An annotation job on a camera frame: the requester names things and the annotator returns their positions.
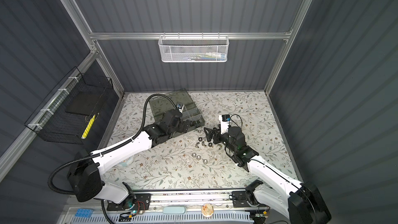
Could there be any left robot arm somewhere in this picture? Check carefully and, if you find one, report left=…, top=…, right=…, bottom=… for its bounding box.
left=67, top=110, right=192, bottom=204

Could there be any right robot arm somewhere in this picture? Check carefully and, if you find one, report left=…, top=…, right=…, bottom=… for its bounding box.
left=204, top=127, right=332, bottom=224

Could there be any grey compartment organizer box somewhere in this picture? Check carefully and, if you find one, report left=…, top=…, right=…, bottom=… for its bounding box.
left=149, top=89, right=205, bottom=132

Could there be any floral table mat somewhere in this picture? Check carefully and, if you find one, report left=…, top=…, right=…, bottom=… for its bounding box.
left=105, top=91, right=301, bottom=190

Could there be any blue block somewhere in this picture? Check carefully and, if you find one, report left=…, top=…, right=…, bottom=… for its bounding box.
left=75, top=208, right=93, bottom=218

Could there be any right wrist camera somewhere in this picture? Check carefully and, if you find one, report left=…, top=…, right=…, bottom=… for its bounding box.
left=219, top=114, right=230, bottom=134

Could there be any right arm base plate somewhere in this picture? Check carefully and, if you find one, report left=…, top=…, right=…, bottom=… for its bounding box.
left=229, top=190, right=269, bottom=209

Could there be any black corrugated cable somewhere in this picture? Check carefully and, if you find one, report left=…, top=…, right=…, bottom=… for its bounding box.
left=47, top=94, right=178, bottom=195

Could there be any white wire mesh basket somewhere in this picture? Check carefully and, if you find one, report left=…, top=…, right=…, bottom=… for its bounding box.
left=158, top=37, right=230, bottom=63

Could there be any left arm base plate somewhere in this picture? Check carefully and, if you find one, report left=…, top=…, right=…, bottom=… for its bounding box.
left=106, top=194, right=151, bottom=213

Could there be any black wire basket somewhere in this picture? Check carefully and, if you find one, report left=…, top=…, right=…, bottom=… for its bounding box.
left=25, top=69, right=114, bottom=145

